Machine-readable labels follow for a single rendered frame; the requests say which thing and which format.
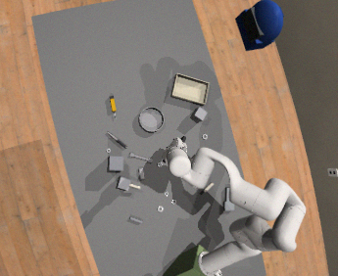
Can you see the beige open box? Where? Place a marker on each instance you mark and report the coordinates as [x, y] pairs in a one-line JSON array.
[[190, 88]]

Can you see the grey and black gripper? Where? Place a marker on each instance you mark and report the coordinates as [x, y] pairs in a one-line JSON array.
[[177, 142]]

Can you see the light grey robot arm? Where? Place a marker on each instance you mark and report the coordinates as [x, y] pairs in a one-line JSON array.
[[276, 200]]

